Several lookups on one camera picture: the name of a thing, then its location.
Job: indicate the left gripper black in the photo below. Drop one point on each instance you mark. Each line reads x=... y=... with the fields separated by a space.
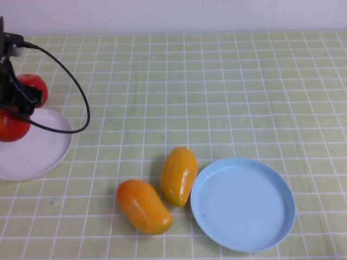
x=8 y=89

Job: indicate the red apple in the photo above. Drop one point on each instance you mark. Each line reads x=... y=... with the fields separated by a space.
x=32 y=80
x=11 y=130

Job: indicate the orange tinted yellow mango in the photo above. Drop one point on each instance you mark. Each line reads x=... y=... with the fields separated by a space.
x=143 y=207

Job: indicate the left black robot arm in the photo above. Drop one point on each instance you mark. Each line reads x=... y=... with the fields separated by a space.
x=1 y=27

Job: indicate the white round plate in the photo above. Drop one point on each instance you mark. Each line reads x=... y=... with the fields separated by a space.
x=40 y=151

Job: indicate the light blue round plate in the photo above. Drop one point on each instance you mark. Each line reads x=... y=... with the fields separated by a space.
x=244 y=205

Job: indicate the green checked tablecloth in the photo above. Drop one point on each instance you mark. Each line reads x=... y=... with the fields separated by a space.
x=244 y=81

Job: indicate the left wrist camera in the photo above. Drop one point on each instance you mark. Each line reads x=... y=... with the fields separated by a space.
x=13 y=39

